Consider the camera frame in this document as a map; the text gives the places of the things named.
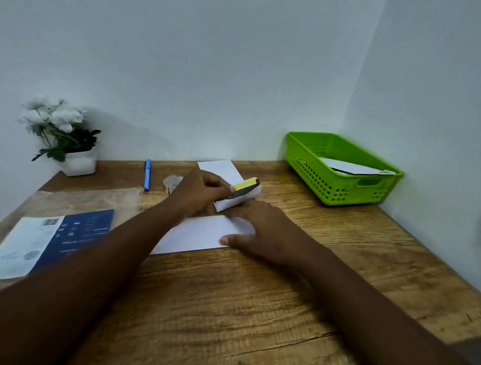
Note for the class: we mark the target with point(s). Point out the person's left thumb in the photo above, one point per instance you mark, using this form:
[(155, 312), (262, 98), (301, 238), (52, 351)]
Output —
[(220, 183)]

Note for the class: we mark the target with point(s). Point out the person's right forearm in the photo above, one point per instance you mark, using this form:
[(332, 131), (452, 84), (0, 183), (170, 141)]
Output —
[(368, 312)]

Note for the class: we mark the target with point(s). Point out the blue and white printed card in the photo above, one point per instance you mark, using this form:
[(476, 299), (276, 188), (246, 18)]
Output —
[(49, 240)]

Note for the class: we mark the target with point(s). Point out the white paper sheet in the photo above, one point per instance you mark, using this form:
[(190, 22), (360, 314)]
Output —
[(221, 169)]

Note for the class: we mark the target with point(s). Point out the white envelope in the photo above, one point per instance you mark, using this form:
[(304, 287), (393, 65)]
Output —
[(195, 235), (353, 167)]

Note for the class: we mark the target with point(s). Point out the yellow and black glue stick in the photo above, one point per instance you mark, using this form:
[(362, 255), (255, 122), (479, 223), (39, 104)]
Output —
[(245, 187)]

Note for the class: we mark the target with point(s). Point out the green plastic basket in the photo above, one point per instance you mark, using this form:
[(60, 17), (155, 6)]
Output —
[(340, 176)]

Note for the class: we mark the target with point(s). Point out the clear plastic packet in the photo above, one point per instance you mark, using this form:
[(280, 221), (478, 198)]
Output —
[(86, 201)]

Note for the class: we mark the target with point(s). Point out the person's left hand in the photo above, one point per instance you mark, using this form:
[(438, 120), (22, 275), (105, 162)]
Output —
[(191, 193)]

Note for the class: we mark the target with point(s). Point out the person's left forearm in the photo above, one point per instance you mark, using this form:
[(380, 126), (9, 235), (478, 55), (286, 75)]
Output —
[(86, 278)]

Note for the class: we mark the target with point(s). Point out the person's right thumb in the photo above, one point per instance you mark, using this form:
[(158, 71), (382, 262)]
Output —
[(236, 240)]

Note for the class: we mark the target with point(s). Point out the person's right hand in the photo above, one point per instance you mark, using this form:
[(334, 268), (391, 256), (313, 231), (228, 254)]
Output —
[(274, 237)]

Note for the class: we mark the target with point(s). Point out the blue pen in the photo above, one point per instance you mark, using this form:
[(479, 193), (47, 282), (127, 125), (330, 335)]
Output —
[(147, 175)]

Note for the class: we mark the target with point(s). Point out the clear tape roll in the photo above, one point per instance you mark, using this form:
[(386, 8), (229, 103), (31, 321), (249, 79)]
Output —
[(171, 183)]

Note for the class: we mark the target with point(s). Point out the white artificial flower plant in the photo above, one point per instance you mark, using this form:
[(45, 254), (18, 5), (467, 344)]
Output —
[(56, 126)]

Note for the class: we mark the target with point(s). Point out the white plant pot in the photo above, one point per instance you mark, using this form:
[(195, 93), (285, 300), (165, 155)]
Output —
[(79, 163)]

